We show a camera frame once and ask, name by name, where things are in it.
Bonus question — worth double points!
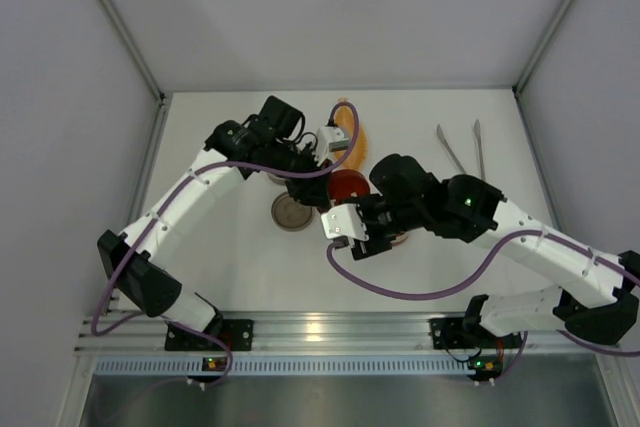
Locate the red steel lunch container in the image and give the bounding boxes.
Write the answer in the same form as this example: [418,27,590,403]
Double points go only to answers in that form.
[391,232,410,247]

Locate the brown steel lunch container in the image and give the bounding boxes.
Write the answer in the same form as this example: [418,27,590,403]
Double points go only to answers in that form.
[267,173,286,185]

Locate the red round lid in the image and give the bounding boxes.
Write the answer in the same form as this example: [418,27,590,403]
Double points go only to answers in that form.
[328,169,371,203]

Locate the brown round lid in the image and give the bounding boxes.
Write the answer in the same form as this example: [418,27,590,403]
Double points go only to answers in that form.
[271,193,314,232]

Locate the steel kitchen tongs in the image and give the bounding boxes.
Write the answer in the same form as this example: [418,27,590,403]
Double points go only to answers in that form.
[435,118,487,181]

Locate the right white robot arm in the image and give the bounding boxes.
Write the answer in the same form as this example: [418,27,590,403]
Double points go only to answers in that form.
[342,154,639,346]

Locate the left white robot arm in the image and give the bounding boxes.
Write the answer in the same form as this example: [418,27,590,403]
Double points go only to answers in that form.
[97,96,351,350]

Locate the woven bamboo boat basket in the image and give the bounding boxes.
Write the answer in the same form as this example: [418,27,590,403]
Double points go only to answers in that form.
[333,97,368,171]

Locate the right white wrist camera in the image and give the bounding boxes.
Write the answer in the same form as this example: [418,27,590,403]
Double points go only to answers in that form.
[320,203,369,242]

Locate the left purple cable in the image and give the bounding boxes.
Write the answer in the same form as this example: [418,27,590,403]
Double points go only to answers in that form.
[90,101,361,388]

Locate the grey slotted cable duct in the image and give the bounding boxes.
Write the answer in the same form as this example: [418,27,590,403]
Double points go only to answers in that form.
[94,354,498,377]

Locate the left aluminium frame post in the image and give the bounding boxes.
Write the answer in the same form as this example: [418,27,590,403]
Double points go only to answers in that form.
[96,0,166,105]

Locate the aluminium frame post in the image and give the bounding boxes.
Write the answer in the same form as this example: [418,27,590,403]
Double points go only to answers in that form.
[96,0,166,105]
[512,0,578,100]

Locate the aluminium mounting rail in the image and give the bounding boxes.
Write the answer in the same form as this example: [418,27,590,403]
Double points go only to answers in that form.
[74,310,619,351]

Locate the right aluminium frame post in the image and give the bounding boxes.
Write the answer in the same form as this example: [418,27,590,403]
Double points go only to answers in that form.
[512,0,578,100]

